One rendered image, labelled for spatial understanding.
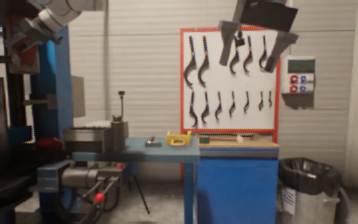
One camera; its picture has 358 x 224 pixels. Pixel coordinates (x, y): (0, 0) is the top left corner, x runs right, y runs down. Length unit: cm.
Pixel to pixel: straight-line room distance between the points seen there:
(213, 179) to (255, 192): 40
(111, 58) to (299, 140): 318
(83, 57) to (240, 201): 290
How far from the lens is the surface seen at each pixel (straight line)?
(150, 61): 285
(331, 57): 351
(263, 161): 178
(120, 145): 106
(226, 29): 46
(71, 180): 107
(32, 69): 123
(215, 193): 180
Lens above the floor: 137
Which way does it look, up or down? 5 degrees down
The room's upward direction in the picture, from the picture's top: straight up
